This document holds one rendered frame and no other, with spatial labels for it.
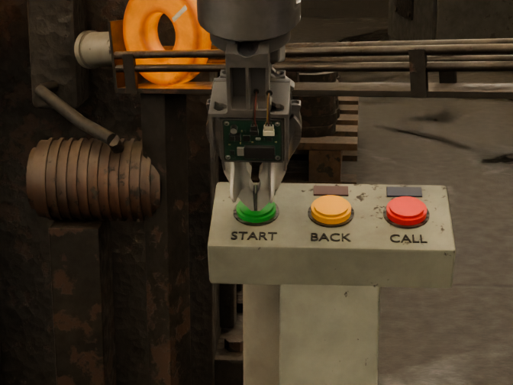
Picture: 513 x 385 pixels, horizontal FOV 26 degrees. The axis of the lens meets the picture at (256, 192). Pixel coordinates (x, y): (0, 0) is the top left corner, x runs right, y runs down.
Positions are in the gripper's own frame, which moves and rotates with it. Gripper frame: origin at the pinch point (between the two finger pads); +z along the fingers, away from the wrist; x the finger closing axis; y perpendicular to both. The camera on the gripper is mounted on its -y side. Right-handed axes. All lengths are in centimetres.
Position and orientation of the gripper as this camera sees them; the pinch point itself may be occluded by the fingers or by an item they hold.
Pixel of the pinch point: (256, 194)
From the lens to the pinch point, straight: 110.5
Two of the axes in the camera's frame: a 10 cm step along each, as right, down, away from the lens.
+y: -0.5, 5.8, -8.1
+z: 0.2, 8.1, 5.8
